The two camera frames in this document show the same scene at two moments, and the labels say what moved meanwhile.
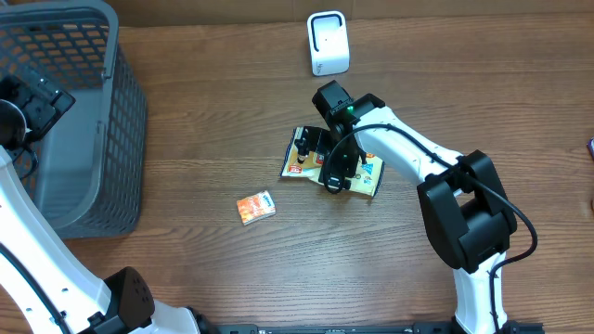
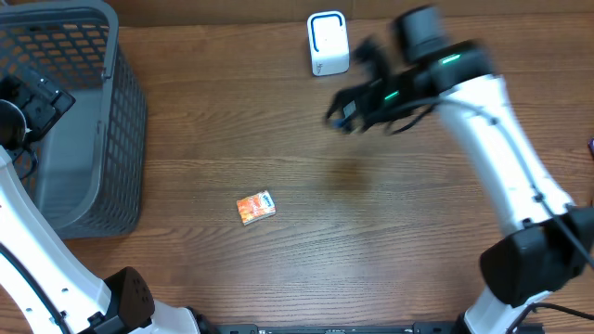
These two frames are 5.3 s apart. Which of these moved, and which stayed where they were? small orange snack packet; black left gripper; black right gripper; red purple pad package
Moved: black right gripper
Stayed: small orange snack packet; black left gripper; red purple pad package
